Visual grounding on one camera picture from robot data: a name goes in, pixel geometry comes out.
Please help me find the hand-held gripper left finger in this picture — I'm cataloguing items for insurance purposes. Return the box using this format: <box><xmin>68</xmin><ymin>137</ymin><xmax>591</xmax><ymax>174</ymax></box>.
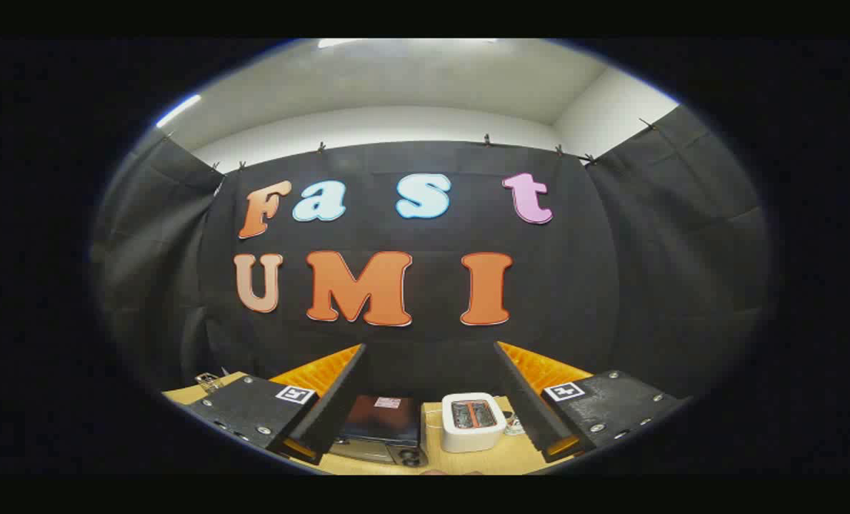
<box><xmin>186</xmin><ymin>343</ymin><xmax>369</xmax><ymax>466</ymax></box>

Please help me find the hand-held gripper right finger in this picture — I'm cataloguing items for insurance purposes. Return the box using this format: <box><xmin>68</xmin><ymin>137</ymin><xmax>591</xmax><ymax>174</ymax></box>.
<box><xmin>494</xmin><ymin>341</ymin><xmax>692</xmax><ymax>464</ymax></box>

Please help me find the black toaster oven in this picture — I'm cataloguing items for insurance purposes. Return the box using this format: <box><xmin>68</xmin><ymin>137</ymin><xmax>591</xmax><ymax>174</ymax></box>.
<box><xmin>327</xmin><ymin>395</ymin><xmax>430</xmax><ymax>469</ymax></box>

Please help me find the white pop-up toaster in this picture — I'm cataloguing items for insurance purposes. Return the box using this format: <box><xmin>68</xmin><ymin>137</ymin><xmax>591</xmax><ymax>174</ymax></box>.
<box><xmin>441</xmin><ymin>393</ymin><xmax>507</xmax><ymax>454</ymax></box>

